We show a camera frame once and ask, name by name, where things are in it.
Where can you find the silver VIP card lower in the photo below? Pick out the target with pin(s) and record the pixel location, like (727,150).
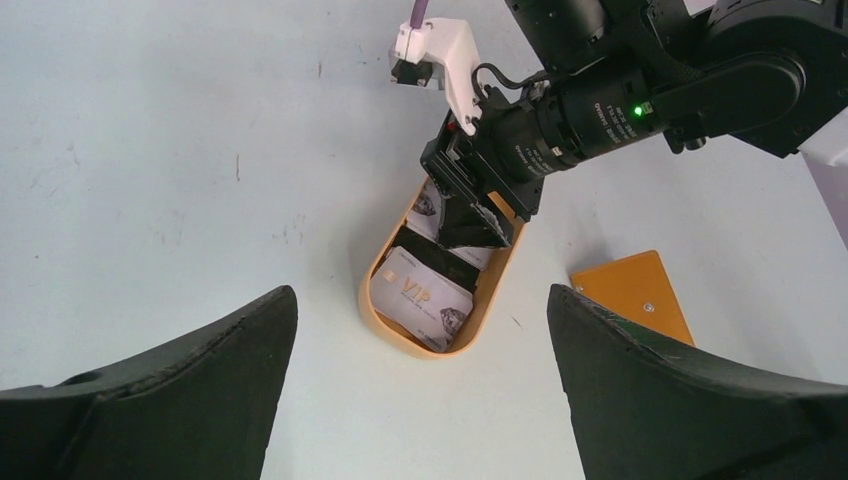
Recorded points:
(427,305)

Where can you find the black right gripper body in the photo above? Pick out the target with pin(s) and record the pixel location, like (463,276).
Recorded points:
(553,126)

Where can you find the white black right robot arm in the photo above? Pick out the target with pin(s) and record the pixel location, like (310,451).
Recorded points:
(768,73)

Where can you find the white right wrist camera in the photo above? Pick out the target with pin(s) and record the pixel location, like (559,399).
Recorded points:
(448,46)

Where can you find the silver vip card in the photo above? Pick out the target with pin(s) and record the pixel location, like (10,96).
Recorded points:
(427,305)
(423,218)

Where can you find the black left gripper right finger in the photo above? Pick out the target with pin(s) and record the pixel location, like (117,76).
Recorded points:
(646,406)

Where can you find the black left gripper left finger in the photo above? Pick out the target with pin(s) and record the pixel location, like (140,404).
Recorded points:
(201,406)

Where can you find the silver VIP card upper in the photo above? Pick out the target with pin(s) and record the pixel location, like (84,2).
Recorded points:
(423,218)

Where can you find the beige oval plastic tray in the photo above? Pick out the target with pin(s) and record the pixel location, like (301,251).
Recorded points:
(484,296)

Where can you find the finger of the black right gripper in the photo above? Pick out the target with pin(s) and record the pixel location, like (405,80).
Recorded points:
(488,223)

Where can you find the orange leather card holder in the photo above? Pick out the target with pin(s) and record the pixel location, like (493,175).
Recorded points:
(638,288)

